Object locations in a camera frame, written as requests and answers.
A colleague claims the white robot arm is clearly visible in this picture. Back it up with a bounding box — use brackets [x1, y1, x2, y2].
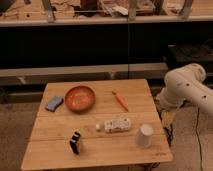
[157, 63, 213, 118]

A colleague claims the black eraser block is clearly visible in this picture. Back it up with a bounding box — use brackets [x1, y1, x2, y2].
[69, 132, 81, 154]

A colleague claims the orange toy carrot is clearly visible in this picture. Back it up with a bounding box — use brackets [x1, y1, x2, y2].
[112, 92, 129, 111]

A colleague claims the orange wooden bowl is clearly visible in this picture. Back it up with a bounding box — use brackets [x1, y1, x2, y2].
[65, 86, 95, 112]

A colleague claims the white milk carton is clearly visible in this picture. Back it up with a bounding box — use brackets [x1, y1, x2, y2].
[95, 118, 131, 133]

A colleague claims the blue sponge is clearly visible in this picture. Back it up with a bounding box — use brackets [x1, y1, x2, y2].
[45, 96, 63, 112]

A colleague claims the black box on shelf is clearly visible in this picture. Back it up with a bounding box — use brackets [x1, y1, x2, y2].
[164, 45, 213, 73]

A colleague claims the long metal workbench shelf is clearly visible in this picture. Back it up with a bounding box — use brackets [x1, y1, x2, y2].
[0, 0, 213, 85]

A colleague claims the wooden table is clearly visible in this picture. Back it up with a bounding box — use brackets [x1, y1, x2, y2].
[21, 79, 172, 171]

